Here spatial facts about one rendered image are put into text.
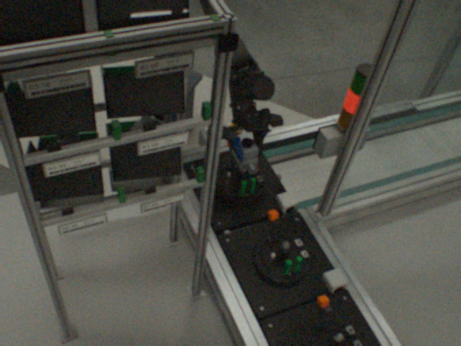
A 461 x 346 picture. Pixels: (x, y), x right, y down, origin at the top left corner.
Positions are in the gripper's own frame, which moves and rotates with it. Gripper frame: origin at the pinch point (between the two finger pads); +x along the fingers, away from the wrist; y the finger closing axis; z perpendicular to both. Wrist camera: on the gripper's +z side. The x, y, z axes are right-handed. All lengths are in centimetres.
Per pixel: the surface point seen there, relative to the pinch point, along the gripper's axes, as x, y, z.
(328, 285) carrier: 32.6, 7.4, 20.5
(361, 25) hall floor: -11, 193, -215
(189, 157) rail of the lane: 5.3, -9.0, -22.6
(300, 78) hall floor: 13, 118, -180
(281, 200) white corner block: 16.8, 7.9, -0.6
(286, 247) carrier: 21.8, -0.5, 15.9
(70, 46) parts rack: -31, -42, 47
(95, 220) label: -0.4, -42.3, 26.2
